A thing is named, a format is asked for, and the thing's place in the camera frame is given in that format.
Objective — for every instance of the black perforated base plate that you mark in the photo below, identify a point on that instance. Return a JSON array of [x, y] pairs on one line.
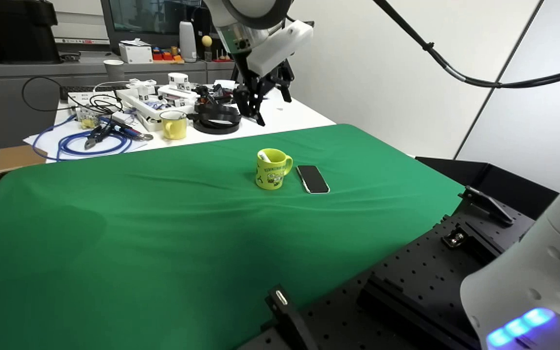
[[422, 263]]

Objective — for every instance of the white box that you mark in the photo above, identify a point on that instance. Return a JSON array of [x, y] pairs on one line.
[[134, 51]]

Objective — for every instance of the red orange tray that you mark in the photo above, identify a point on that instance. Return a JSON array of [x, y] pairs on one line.
[[165, 57]]

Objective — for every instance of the white bowl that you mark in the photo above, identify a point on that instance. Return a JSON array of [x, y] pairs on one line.
[[112, 66]]

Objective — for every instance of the small black mounting block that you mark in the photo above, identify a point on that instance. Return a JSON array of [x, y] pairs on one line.
[[455, 239]]

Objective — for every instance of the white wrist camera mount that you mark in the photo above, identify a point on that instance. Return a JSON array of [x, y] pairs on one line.
[[280, 47]]

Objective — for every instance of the black clamp with white label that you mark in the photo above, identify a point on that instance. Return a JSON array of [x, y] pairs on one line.
[[282, 303]]

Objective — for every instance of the flat cardboard box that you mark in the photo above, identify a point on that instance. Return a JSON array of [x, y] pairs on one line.
[[17, 158]]

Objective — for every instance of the black camera gear pile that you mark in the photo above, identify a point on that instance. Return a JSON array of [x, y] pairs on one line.
[[217, 93]]

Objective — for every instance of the green table cloth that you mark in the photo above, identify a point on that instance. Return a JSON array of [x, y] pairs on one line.
[[163, 245]]

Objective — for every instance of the large dark display screen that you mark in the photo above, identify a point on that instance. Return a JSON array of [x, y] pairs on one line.
[[155, 16]]

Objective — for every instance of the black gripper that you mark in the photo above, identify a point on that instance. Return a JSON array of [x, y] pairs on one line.
[[262, 86]]

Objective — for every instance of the white parts tray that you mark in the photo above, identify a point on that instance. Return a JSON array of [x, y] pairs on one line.
[[146, 103]]

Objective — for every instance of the small yellow cup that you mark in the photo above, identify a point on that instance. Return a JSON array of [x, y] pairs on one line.
[[175, 128]]

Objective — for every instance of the black smartphone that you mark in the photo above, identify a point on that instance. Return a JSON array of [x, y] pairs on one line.
[[313, 179]]

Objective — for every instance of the black office chair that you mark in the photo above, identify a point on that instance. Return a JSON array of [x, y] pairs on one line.
[[13, 29]]

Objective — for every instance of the white cylinder speaker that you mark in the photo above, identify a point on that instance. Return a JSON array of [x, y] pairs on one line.
[[186, 39]]

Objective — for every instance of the yellow ball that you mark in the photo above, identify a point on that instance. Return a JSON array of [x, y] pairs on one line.
[[206, 41]]

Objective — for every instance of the black flat clamp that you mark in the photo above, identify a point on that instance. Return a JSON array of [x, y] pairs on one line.
[[486, 204]]

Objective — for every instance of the yellow cartoon mug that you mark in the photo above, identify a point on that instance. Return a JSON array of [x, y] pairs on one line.
[[268, 175]]

